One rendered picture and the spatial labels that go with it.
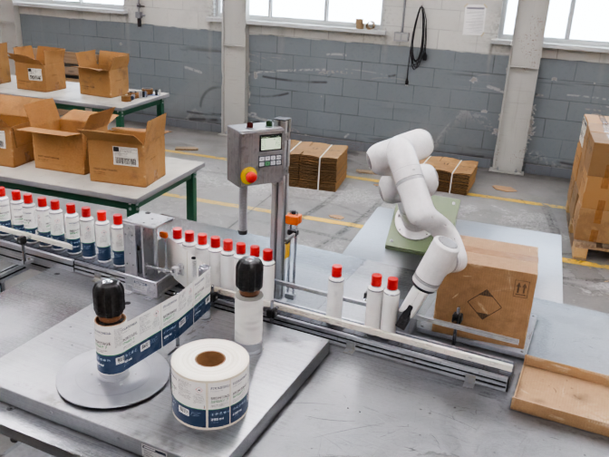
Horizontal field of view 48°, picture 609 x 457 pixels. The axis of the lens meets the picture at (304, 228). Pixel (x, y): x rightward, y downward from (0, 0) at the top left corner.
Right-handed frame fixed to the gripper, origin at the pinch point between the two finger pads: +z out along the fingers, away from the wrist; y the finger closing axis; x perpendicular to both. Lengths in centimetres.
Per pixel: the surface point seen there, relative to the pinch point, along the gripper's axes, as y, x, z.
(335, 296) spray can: 2.3, -22.4, 3.6
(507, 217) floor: -396, 16, 94
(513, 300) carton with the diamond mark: -18.2, 25.9, -17.3
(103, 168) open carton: -100, -189, 77
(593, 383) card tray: -12, 58, -9
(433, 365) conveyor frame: 5.5, 14.8, 4.2
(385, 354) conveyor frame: 4.9, 0.4, 10.3
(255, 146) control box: -3, -69, -26
